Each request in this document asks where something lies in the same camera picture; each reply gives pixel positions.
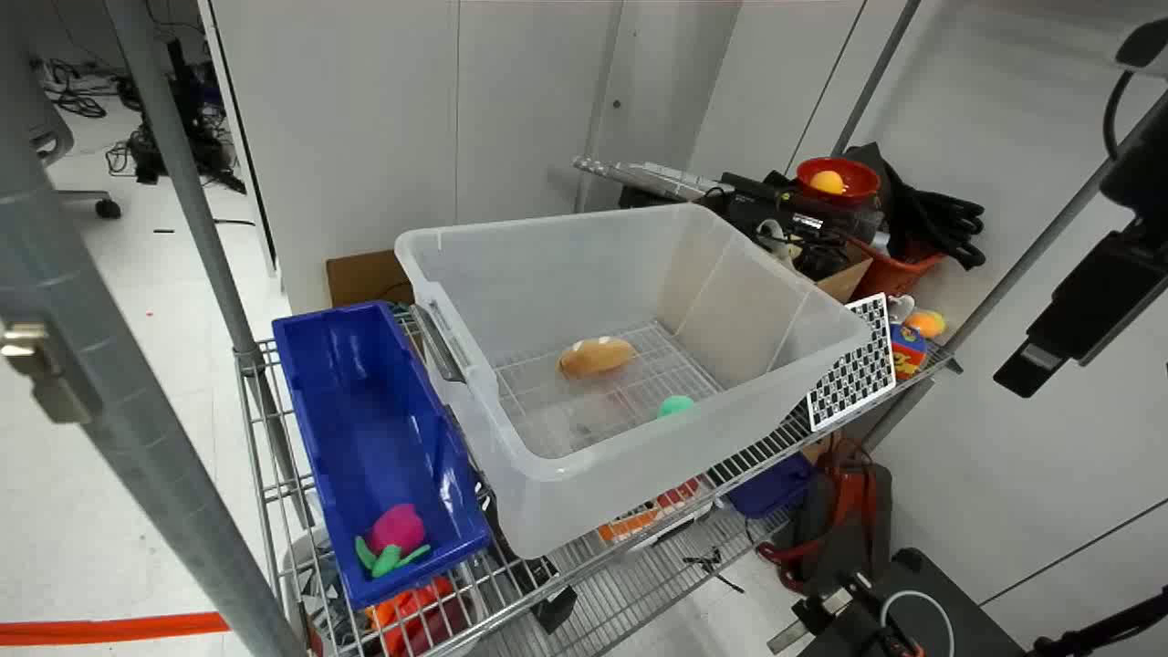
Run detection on black cable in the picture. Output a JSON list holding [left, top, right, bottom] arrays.
[[1033, 588, 1168, 657]]

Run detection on orange and white label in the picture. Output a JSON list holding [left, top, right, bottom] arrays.
[[595, 476, 707, 547]]

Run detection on black device with cable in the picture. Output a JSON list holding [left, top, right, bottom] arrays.
[[763, 546, 1025, 657]]

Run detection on pink plush toy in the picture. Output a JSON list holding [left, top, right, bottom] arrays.
[[364, 499, 432, 558]]

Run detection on white perforated panel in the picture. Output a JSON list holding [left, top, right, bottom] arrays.
[[802, 290, 901, 436]]

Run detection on thick grey metal post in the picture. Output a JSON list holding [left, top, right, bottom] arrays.
[[0, 0, 308, 657]]

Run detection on orange plush toy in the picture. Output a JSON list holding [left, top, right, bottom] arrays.
[[554, 334, 643, 380]]

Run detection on red and black bag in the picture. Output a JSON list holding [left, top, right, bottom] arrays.
[[761, 441, 898, 600]]

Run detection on dark blue pouch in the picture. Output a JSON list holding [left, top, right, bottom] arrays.
[[722, 453, 819, 522]]

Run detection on black gloves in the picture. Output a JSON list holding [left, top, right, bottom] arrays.
[[845, 142, 990, 273]]

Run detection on metal wire shelf cart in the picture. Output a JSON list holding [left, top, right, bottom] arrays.
[[233, 290, 942, 657]]

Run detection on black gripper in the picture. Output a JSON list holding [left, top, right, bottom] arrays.
[[990, 216, 1168, 402]]

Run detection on slim grey metal post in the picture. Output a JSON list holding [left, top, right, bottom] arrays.
[[104, 0, 267, 369]]

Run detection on orange toy pile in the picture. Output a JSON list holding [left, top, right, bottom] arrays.
[[361, 574, 471, 657]]

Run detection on clear plastic storage bin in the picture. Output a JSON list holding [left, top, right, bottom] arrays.
[[393, 200, 879, 563]]

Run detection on orange plastic container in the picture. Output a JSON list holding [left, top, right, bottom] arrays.
[[850, 233, 947, 302]]

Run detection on black cable clutter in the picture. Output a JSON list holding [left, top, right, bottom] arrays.
[[114, 32, 250, 195]]

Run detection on brown cardboard box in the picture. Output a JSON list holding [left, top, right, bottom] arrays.
[[320, 249, 415, 311]]

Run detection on green plush toy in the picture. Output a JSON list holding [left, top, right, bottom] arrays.
[[651, 390, 699, 425]]

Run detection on rainbow coloured toy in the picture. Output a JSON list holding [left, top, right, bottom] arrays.
[[887, 307, 953, 384]]

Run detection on green toy piece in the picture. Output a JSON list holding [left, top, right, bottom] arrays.
[[351, 532, 436, 582]]

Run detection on blue plastic bin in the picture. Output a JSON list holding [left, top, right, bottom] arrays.
[[272, 300, 493, 614]]

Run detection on silver foil tube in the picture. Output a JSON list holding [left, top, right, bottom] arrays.
[[575, 153, 735, 204]]

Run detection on red bowl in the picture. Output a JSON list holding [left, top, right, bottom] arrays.
[[792, 153, 885, 212]]

